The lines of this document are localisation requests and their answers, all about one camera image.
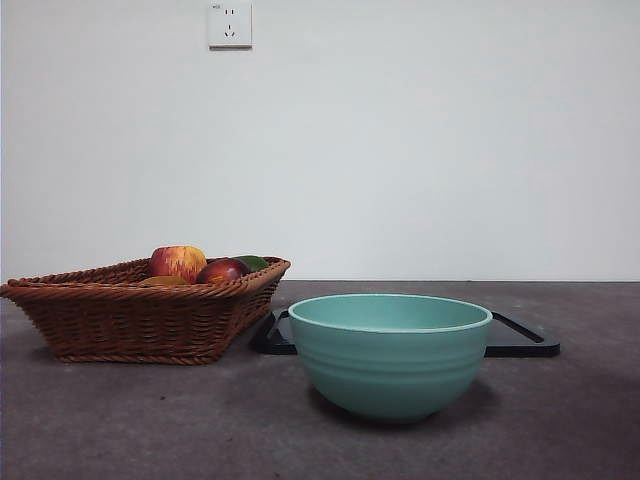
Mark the white wall socket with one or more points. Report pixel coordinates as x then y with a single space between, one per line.
230 25

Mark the teal ribbed bowl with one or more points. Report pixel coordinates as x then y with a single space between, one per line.
390 370

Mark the dark teal rectangular tray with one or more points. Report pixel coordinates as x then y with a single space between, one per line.
520 340

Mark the green fruit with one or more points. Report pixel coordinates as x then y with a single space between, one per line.
256 262

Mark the dark red apple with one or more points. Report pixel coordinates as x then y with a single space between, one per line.
222 271

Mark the red and yellow apple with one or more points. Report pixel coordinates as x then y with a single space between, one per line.
175 261

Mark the brown kiwi fruit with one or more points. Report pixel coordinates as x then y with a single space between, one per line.
162 281

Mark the brown wicker basket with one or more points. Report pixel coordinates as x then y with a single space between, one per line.
135 320

